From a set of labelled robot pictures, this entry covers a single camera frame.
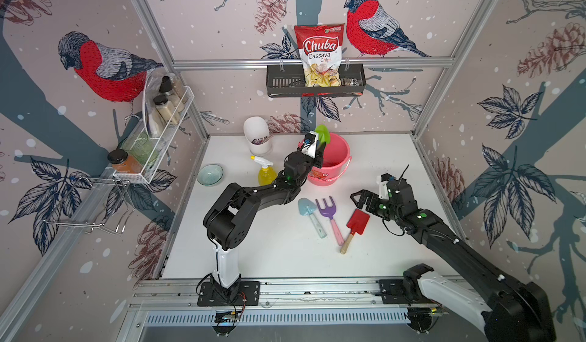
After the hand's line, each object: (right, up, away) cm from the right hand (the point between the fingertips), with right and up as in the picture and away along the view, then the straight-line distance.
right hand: (359, 197), depth 83 cm
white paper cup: (-43, +29, +24) cm, 57 cm away
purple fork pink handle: (-10, -8, +8) cm, 15 cm away
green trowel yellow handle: (-13, +23, +1) cm, 27 cm away
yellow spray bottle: (-36, +7, +10) cm, 38 cm away
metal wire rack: (-74, +4, -27) cm, 79 cm away
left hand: (-12, +23, +2) cm, 26 cm away
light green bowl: (-63, +7, +19) cm, 66 cm away
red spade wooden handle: (+1, -12, +7) cm, 14 cm away
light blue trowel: (-19, -6, +10) cm, 22 cm away
